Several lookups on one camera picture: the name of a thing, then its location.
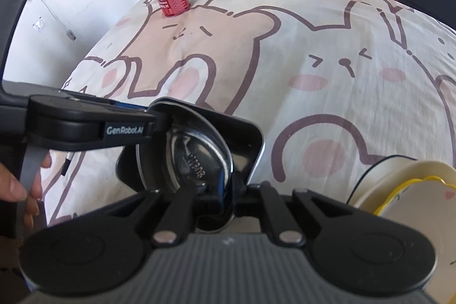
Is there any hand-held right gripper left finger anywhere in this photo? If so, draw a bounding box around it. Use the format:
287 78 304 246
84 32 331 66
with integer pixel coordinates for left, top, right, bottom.
121 179 233 248

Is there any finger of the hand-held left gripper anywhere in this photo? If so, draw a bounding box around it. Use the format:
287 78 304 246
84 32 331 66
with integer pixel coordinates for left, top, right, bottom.
103 99 172 138

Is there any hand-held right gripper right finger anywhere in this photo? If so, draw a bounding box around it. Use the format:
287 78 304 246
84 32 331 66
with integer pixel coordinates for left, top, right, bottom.
233 179 343 248

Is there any round steel bowl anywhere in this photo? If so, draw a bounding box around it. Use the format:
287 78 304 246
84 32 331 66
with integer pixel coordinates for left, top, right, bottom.
135 106 236 231

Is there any steel square tray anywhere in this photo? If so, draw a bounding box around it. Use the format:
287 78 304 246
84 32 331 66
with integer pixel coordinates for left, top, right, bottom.
115 97 266 234

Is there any cream ceramic mug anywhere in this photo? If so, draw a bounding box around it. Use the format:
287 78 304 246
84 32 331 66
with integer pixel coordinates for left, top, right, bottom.
354 159 456 219

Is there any white bowl yellow scalloped rim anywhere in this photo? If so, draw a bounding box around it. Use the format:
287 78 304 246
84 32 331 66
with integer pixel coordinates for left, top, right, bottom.
371 175 456 304

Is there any person's left hand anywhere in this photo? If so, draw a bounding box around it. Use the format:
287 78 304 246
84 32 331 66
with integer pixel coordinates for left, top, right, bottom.
0 152 53 230

